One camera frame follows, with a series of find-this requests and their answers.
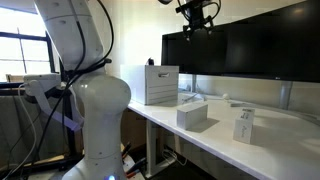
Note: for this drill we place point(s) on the small white ball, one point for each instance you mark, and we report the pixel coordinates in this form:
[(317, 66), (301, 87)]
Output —
[(226, 96)]

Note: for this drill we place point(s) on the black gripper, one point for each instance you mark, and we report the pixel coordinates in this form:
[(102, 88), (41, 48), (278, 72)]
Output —
[(192, 11)]

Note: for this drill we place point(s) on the large black monitor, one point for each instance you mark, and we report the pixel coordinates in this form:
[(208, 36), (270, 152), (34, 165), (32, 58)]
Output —
[(283, 44)]

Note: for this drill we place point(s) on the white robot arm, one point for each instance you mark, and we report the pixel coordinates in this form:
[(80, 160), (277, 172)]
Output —
[(71, 27)]

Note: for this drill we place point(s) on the small white box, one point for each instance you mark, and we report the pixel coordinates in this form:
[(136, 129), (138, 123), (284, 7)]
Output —
[(244, 125)]

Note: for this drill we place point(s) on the grey white oblong box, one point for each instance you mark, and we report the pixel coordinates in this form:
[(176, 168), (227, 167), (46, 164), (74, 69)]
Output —
[(191, 114)]

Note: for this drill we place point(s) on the large white storage box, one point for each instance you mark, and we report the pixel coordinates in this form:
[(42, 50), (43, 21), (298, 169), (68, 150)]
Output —
[(151, 84)]

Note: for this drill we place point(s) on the white monitor stand pole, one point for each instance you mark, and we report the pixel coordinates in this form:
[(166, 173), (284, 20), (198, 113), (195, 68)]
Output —
[(285, 93)]

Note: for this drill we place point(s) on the white clamp mount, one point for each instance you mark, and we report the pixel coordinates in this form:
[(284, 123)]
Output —
[(38, 85)]

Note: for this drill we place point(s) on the brown cardboard box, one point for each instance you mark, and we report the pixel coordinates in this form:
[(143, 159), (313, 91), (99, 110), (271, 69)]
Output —
[(133, 129)]

